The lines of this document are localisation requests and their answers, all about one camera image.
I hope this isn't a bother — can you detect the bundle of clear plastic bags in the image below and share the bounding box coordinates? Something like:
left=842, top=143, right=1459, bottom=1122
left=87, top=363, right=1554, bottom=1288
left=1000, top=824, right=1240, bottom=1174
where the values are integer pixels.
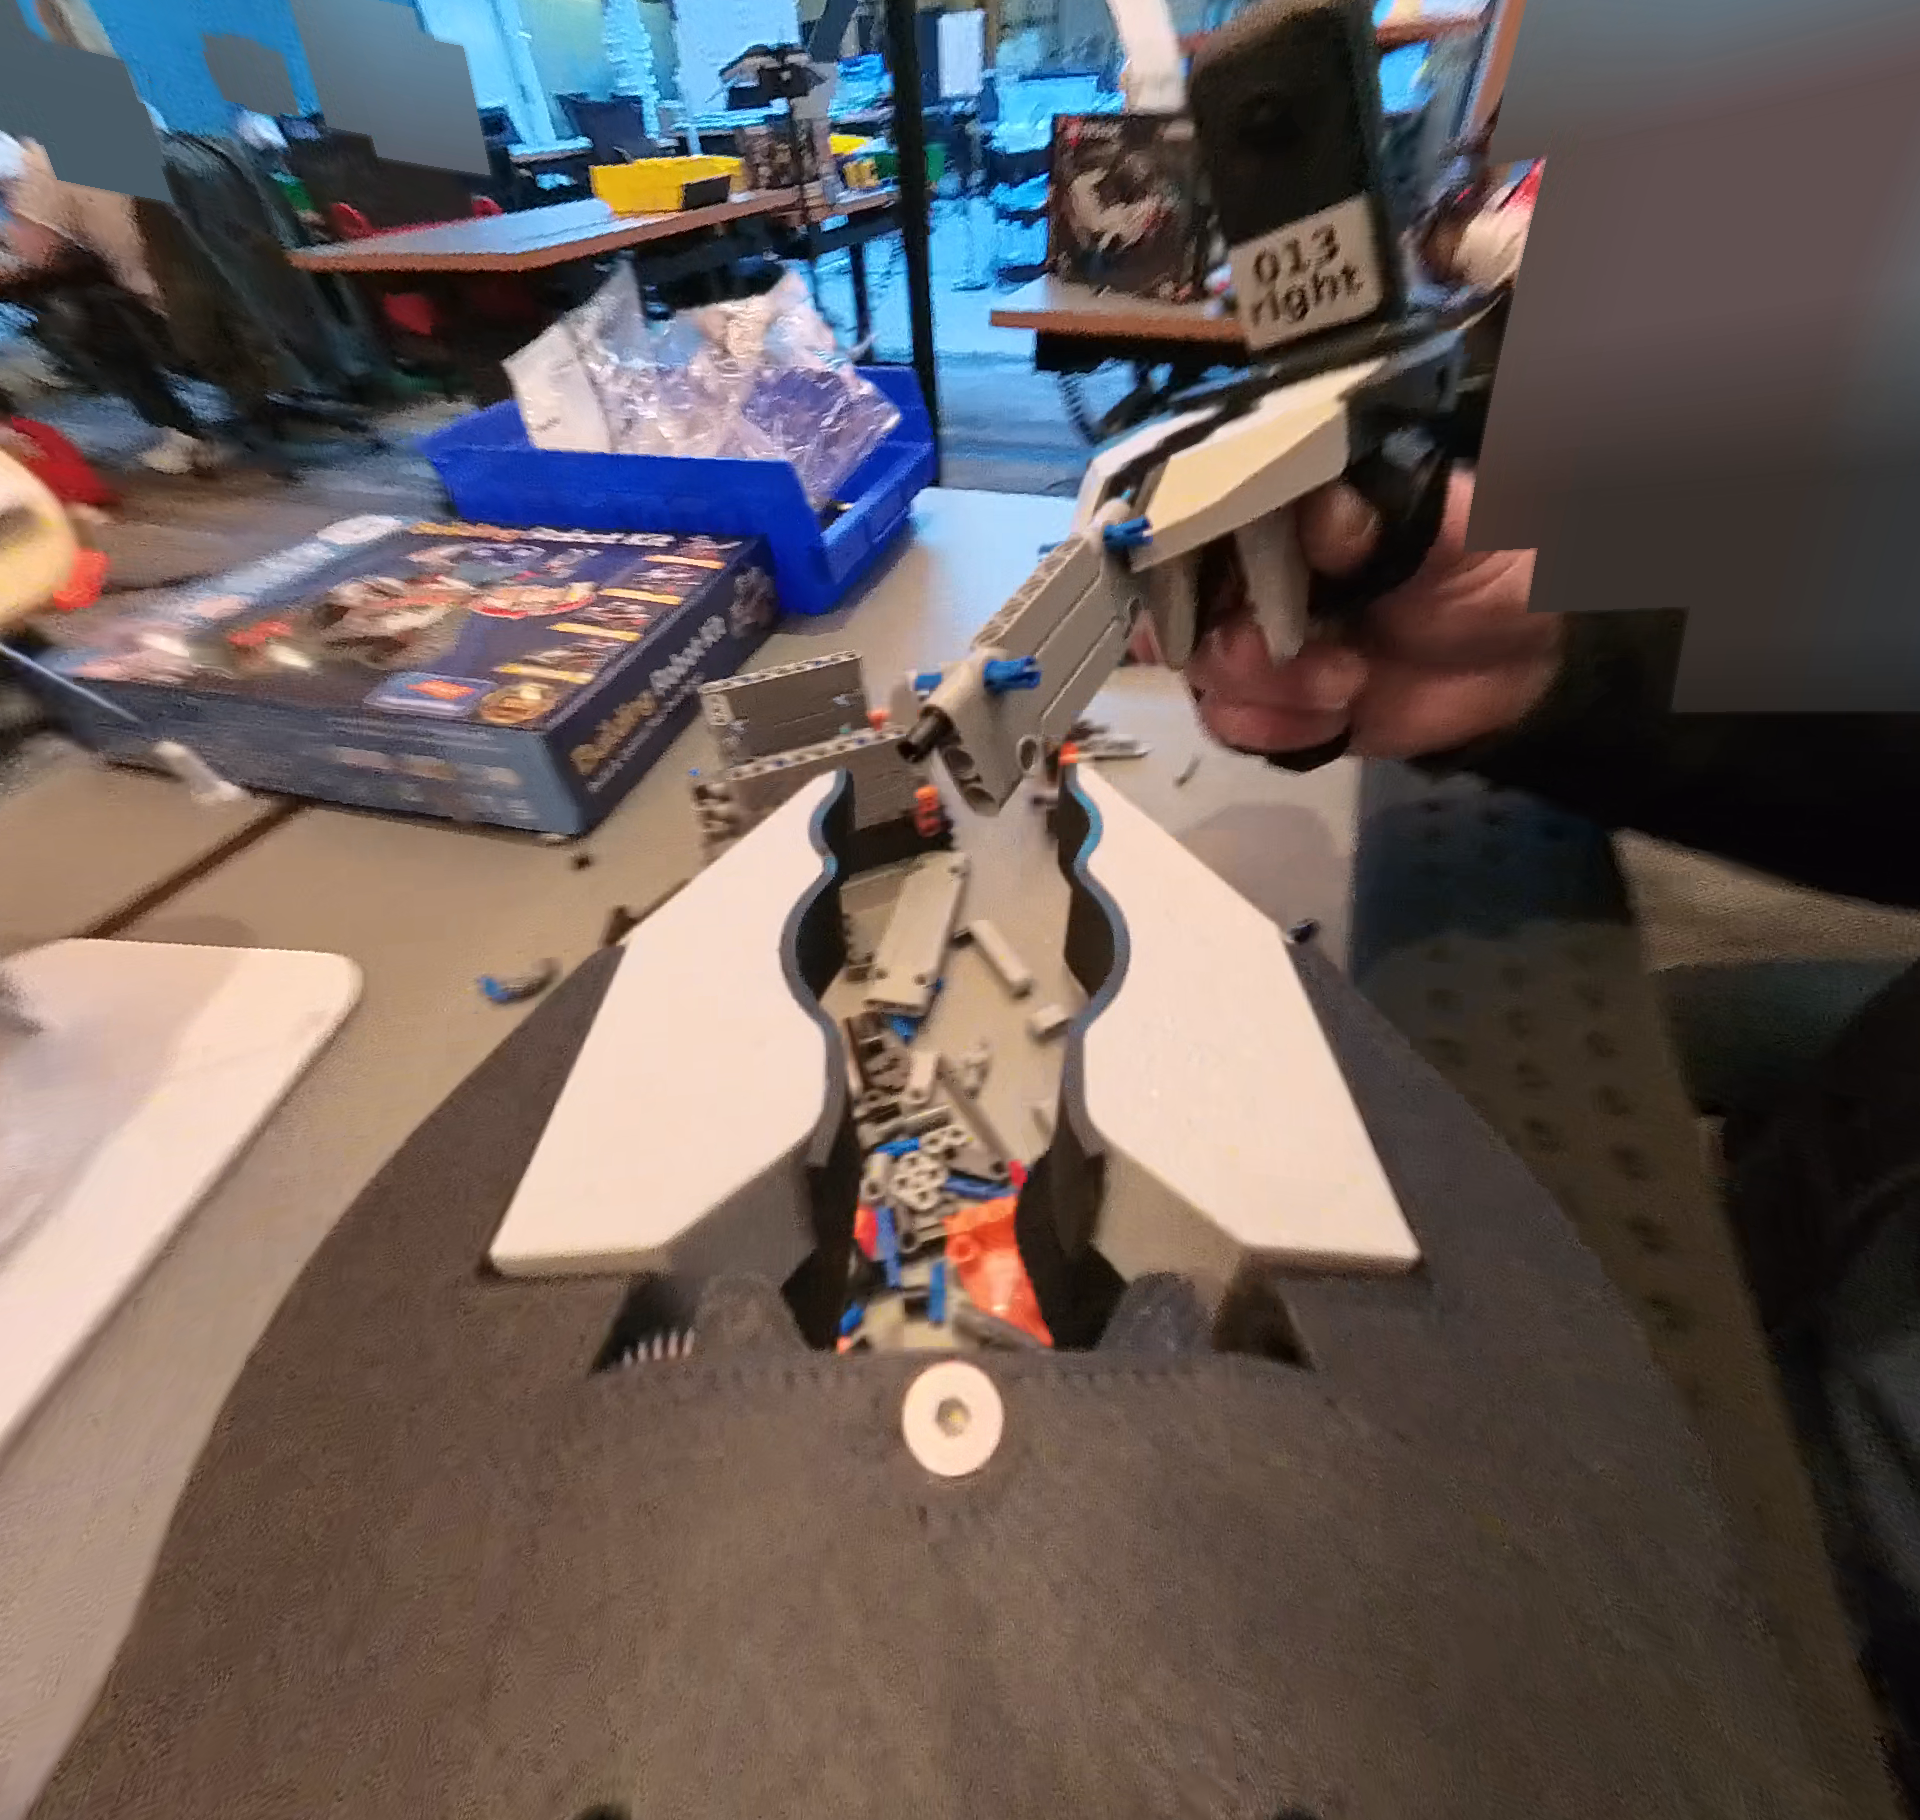
left=505, top=267, right=902, bottom=498

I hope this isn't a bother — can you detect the yellow plastic bin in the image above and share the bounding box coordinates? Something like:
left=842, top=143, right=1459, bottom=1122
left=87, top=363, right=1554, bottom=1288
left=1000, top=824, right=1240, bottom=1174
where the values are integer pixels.
left=592, top=156, right=741, bottom=217

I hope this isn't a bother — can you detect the blue robot kit box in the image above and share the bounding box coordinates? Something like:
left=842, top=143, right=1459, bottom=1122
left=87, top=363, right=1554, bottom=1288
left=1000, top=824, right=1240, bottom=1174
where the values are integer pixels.
left=47, top=516, right=775, bottom=840

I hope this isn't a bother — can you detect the person's right forearm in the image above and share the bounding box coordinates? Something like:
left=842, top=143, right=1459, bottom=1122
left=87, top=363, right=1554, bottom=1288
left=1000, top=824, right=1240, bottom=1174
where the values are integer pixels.
left=1396, top=621, right=1920, bottom=938

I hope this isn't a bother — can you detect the blue plastic bin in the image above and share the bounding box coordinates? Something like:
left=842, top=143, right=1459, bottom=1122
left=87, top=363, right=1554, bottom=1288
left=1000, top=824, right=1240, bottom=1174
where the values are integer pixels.
left=421, top=368, right=940, bottom=617

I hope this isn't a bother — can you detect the grey building kit robot assembly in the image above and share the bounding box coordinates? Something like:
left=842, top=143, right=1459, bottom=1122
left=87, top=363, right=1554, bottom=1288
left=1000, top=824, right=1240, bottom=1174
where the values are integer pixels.
left=692, top=651, right=916, bottom=862

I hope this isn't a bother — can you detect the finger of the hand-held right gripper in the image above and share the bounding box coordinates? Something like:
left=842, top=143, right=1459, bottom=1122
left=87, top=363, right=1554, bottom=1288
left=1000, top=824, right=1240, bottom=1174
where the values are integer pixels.
left=1134, top=490, right=1322, bottom=672
left=1072, top=375, right=1413, bottom=553

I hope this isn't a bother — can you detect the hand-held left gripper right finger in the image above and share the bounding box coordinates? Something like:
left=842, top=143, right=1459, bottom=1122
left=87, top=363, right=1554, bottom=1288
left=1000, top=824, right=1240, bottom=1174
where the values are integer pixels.
left=1049, top=765, right=1423, bottom=1341

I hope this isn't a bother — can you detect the white booklet stand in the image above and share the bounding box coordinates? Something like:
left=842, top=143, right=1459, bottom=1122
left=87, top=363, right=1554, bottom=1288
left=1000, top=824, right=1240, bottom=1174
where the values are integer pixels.
left=0, top=621, right=362, bottom=1461

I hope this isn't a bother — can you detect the black perforated mat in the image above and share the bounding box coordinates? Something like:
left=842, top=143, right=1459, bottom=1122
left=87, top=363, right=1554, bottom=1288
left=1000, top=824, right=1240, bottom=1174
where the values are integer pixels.
left=1351, top=772, right=1861, bottom=1761

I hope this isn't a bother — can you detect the long light grey building block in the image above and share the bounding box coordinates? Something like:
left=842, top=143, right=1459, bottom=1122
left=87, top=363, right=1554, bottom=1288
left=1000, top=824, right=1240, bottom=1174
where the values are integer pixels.
left=910, top=516, right=1148, bottom=807

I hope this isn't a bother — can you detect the wooden office table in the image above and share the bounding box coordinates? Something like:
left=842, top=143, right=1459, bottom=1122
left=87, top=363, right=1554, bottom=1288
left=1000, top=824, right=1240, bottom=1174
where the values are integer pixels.
left=991, top=278, right=1247, bottom=443
left=292, top=196, right=902, bottom=396

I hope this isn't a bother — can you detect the person's right hand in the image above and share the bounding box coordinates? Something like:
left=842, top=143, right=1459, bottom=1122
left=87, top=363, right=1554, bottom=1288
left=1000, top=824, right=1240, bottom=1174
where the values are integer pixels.
left=1181, top=473, right=1568, bottom=772

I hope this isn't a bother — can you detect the black office chair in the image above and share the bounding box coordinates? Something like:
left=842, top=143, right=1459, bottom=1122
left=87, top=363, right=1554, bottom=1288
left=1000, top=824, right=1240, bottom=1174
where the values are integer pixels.
left=165, top=134, right=377, bottom=443

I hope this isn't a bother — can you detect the black support column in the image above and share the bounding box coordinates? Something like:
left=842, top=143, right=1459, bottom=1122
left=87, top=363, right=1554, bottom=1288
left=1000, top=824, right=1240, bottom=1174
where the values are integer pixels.
left=876, top=0, right=948, bottom=443

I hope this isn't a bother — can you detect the pile of small building pieces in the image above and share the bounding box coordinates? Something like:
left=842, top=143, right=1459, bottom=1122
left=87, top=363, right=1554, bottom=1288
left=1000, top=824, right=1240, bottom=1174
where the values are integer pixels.
left=479, top=801, right=1082, bottom=1357

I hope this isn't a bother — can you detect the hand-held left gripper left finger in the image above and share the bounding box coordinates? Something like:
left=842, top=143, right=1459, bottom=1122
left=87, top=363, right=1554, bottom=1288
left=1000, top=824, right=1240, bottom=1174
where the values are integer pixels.
left=491, top=783, right=859, bottom=1341

